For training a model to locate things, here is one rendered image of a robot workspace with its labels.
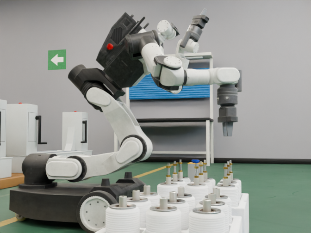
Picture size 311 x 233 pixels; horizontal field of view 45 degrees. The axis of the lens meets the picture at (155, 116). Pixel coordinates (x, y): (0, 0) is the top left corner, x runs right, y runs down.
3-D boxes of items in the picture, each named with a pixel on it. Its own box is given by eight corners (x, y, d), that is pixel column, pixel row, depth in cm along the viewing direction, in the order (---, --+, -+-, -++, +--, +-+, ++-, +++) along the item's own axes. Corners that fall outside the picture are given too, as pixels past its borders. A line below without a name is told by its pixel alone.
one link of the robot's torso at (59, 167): (44, 181, 199) (45, 156, 199) (62, 177, 218) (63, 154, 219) (80, 182, 193) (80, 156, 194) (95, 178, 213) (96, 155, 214)
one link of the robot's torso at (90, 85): (78, 94, 200) (93, 78, 198) (89, 96, 213) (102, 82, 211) (94, 111, 197) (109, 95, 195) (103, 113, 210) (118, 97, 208)
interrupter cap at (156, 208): (146, 211, 99) (146, 209, 99) (153, 206, 106) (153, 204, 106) (174, 213, 97) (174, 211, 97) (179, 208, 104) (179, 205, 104)
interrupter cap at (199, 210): (189, 214, 96) (189, 211, 96) (195, 209, 103) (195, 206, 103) (220, 216, 94) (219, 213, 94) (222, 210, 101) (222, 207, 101)
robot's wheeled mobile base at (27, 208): (-7, 222, 186) (-5, 155, 188) (48, 204, 237) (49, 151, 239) (114, 229, 171) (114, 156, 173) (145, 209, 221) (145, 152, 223)
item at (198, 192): (194, 234, 145) (194, 187, 147) (180, 229, 154) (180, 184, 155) (213, 230, 150) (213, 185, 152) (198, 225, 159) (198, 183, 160)
